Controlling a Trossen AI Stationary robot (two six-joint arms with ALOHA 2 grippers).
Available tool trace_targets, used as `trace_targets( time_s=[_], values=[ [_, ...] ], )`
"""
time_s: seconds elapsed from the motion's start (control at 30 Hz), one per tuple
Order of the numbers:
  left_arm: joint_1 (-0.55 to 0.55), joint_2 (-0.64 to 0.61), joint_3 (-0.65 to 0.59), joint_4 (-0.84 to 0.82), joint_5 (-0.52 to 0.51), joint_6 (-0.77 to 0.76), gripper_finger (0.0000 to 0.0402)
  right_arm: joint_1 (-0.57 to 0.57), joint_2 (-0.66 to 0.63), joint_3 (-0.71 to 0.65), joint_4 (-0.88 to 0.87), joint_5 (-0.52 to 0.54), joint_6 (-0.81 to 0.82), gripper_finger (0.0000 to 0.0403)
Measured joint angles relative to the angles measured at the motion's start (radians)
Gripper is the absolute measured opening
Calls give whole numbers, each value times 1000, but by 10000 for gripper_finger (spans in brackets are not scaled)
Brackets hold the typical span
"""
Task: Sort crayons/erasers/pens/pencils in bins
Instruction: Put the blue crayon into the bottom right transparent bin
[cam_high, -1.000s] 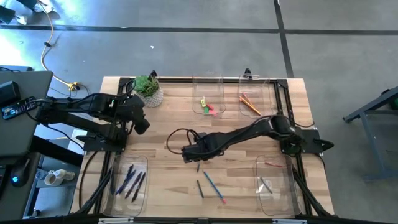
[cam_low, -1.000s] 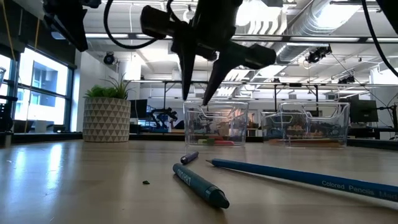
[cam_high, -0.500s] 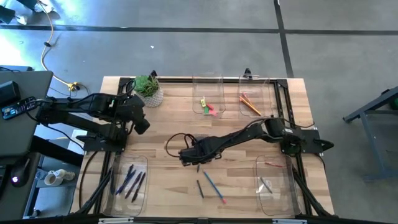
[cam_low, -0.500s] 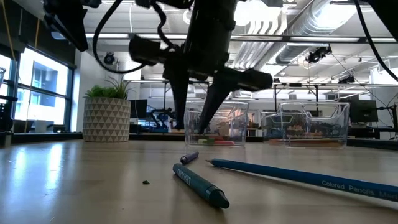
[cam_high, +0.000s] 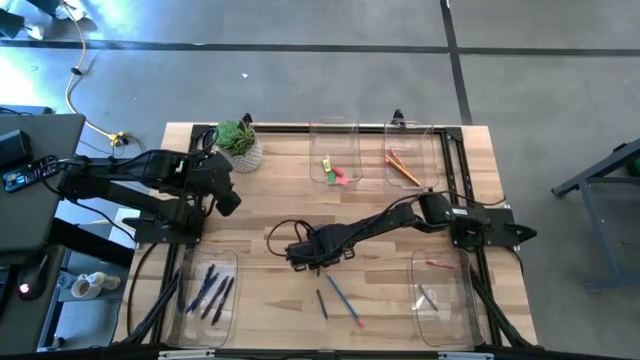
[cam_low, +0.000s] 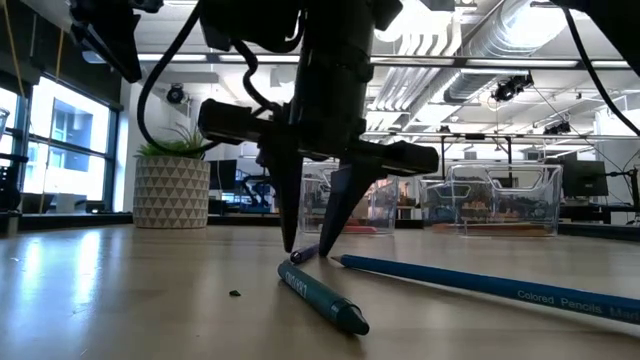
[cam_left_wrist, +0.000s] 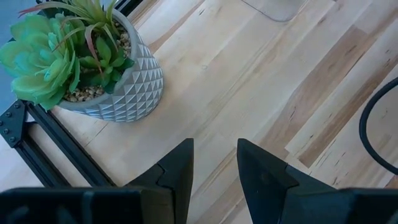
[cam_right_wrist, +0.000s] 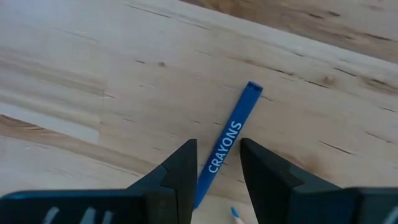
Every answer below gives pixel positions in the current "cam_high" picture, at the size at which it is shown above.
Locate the potted succulent patterned pot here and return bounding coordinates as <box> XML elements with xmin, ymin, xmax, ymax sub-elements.
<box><xmin>215</xmin><ymin>120</ymin><xmax>264</xmax><ymax>175</ymax></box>

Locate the black aluminium table frame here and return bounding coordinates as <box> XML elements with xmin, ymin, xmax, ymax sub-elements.
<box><xmin>149</xmin><ymin>122</ymin><xmax>501</xmax><ymax>351</ymax></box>

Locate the clear plastic bin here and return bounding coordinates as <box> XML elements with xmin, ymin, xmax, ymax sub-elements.
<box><xmin>410</xmin><ymin>247</ymin><xmax>485</xmax><ymax>349</ymax></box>
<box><xmin>164</xmin><ymin>248</ymin><xmax>240</xmax><ymax>349</ymax></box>
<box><xmin>308</xmin><ymin>118</ymin><xmax>364</xmax><ymax>190</ymax></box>
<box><xmin>383</xmin><ymin>118</ymin><xmax>441</xmax><ymax>191</ymax></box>

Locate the yellow power cable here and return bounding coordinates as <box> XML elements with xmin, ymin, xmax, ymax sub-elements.
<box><xmin>58</xmin><ymin>0</ymin><xmax>127</xmax><ymax>147</ymax></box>

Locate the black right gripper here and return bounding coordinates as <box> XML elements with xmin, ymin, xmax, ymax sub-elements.
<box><xmin>285</xmin><ymin>224</ymin><xmax>357</xmax><ymax>271</ymax></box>

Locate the grey desk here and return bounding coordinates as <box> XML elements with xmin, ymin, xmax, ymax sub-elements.
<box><xmin>0</xmin><ymin>112</ymin><xmax>87</xmax><ymax>254</ymax></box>

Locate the black stand foot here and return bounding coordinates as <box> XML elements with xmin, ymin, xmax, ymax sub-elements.
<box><xmin>0</xmin><ymin>8</ymin><xmax>44</xmax><ymax>41</ymax></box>
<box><xmin>34</xmin><ymin>0</ymin><xmax>89</xmax><ymax>21</ymax></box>

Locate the black box device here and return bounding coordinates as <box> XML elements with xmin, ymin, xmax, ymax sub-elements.
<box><xmin>0</xmin><ymin>128</ymin><xmax>34</xmax><ymax>170</ymax></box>

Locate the white mug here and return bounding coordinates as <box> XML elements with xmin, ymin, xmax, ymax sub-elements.
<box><xmin>70</xmin><ymin>277</ymin><xmax>104</xmax><ymax>300</ymax></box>

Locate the black computer mouse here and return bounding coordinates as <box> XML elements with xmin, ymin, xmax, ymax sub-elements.
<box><xmin>16</xmin><ymin>253</ymin><xmax>50</xmax><ymax>302</ymax></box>

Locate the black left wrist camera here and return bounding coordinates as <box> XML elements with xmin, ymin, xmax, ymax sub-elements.
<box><xmin>214</xmin><ymin>188</ymin><xmax>243</xmax><ymax>218</ymax></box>

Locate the white cylinder object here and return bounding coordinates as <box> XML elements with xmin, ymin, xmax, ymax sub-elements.
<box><xmin>88</xmin><ymin>271</ymin><xmax>122</xmax><ymax>292</ymax></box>

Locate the grey crayon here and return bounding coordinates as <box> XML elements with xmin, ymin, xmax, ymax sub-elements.
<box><xmin>417</xmin><ymin>283</ymin><xmax>440</xmax><ymax>312</ymax></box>

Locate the plain yellow pencil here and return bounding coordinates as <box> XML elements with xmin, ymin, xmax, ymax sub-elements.
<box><xmin>387</xmin><ymin>155</ymin><xmax>422</xmax><ymax>188</ymax></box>

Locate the purple pen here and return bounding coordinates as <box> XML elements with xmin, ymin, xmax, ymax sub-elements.
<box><xmin>200</xmin><ymin>275</ymin><xmax>230</xmax><ymax>320</ymax></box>

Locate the blue colored pencil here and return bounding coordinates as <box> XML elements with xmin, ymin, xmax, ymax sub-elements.
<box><xmin>326</xmin><ymin>273</ymin><xmax>365</xmax><ymax>329</ymax></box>

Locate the grey metal cart frame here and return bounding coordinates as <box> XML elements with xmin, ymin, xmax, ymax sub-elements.
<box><xmin>551</xmin><ymin>137</ymin><xmax>640</xmax><ymax>295</ymax></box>

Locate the black smartphone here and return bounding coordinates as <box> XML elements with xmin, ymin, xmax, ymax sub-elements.
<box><xmin>2</xmin><ymin>154</ymin><xmax>61</xmax><ymax>194</ymax></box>

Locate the black cable bundle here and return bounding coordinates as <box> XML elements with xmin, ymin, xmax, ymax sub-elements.
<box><xmin>469</xmin><ymin>274</ymin><xmax>535</xmax><ymax>350</ymax></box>
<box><xmin>121</xmin><ymin>268</ymin><xmax>182</xmax><ymax>346</ymax></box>

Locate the black pen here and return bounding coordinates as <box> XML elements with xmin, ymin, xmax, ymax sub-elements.
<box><xmin>192</xmin><ymin>263</ymin><xmax>216</xmax><ymax>312</ymax></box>
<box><xmin>211</xmin><ymin>277</ymin><xmax>235</xmax><ymax>326</ymax></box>

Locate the silver metal bracket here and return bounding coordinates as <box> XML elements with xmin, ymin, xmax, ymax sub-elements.
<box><xmin>437</xmin><ymin>350</ymin><xmax>495</xmax><ymax>360</ymax></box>
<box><xmin>158</xmin><ymin>349</ymin><xmax>216</xmax><ymax>360</ymax></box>

